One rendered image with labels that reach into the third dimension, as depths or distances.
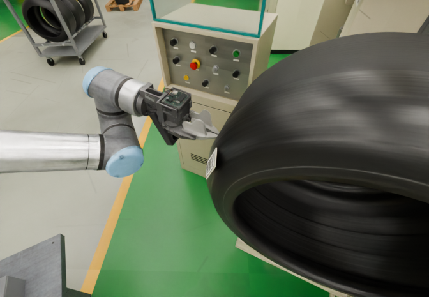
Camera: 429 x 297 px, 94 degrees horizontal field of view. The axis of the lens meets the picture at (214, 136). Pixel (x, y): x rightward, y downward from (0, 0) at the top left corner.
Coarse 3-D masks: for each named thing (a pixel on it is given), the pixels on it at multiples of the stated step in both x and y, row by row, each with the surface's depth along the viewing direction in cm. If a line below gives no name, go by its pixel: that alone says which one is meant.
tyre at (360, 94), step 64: (320, 64) 31; (384, 64) 26; (256, 128) 30; (320, 128) 24; (384, 128) 21; (256, 192) 69; (320, 192) 71; (384, 192) 60; (320, 256) 60; (384, 256) 54
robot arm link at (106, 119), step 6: (96, 108) 55; (102, 114) 55; (108, 114) 55; (114, 114) 55; (120, 114) 57; (126, 114) 58; (102, 120) 57; (108, 120) 56; (114, 120) 56; (120, 120) 56; (126, 120) 58; (102, 126) 56; (108, 126) 55; (132, 126) 58; (102, 132) 55
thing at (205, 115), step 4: (192, 112) 50; (196, 112) 50; (200, 112) 49; (204, 112) 48; (208, 112) 48; (192, 116) 51; (196, 116) 51; (200, 116) 50; (204, 116) 49; (208, 116) 49; (192, 120) 51; (204, 120) 50; (208, 120) 49; (204, 124) 51; (208, 124) 50; (208, 128) 50; (212, 128) 50; (216, 132) 50
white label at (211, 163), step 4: (216, 148) 38; (216, 152) 38; (212, 156) 39; (208, 160) 42; (212, 160) 38; (208, 164) 41; (212, 164) 38; (208, 168) 40; (212, 168) 37; (208, 172) 39; (208, 176) 39
